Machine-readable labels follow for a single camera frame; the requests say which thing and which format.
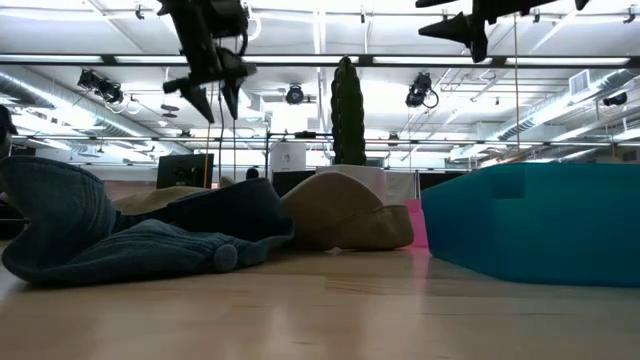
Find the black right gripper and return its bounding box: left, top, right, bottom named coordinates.
left=414, top=0, right=576, bottom=64

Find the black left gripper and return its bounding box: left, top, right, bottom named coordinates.
left=162, top=0, right=258, bottom=124

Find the navy blue knit hat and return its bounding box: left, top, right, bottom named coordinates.
left=0, top=155, right=296, bottom=287

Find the beige fabric hat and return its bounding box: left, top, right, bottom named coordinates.
left=113, top=171, right=415, bottom=252

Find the black computer monitor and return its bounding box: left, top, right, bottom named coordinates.
left=156, top=153, right=215, bottom=190

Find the white paper sign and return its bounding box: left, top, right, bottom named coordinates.
left=269, top=142, right=307, bottom=174

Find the long light bar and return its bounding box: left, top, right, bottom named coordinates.
left=0, top=52, right=640, bottom=69

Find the green cactus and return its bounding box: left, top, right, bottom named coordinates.
left=329, top=55, right=368, bottom=166

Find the pink plastic bin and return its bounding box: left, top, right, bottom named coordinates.
left=403, top=199, right=430, bottom=249

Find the teal plastic bin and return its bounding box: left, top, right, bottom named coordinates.
left=421, top=162, right=640, bottom=289

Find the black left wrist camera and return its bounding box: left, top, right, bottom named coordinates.
left=209, top=0, right=250, bottom=40

